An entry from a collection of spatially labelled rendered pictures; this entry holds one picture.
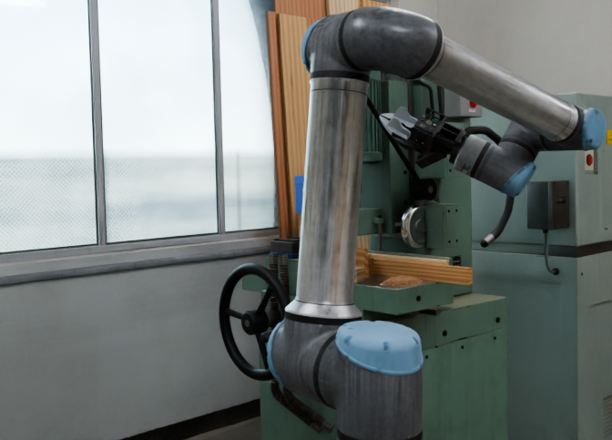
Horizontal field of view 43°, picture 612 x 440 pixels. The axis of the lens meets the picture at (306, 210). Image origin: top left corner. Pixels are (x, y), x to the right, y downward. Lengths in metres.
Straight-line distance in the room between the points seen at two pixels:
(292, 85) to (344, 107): 2.21
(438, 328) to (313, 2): 2.23
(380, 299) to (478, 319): 0.45
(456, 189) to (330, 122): 0.90
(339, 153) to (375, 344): 0.37
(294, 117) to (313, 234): 2.21
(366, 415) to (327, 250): 0.31
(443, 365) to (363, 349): 0.83
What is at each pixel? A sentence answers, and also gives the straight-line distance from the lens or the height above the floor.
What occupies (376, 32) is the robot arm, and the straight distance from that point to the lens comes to 1.40.
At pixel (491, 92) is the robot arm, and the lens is 1.55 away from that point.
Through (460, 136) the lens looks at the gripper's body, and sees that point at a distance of 1.81.
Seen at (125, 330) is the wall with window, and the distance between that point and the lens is 3.29.
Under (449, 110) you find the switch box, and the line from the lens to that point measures 2.23.
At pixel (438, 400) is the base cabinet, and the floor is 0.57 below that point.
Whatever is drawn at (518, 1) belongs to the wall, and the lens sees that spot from 4.51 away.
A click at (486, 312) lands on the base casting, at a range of 2.24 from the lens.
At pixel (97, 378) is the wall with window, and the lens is 3.26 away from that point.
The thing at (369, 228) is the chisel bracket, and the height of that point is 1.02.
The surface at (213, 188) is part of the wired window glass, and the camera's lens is 3.58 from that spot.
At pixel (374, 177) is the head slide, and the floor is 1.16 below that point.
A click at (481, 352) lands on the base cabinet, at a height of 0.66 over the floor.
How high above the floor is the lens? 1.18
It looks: 3 degrees down
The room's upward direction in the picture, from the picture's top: 1 degrees counter-clockwise
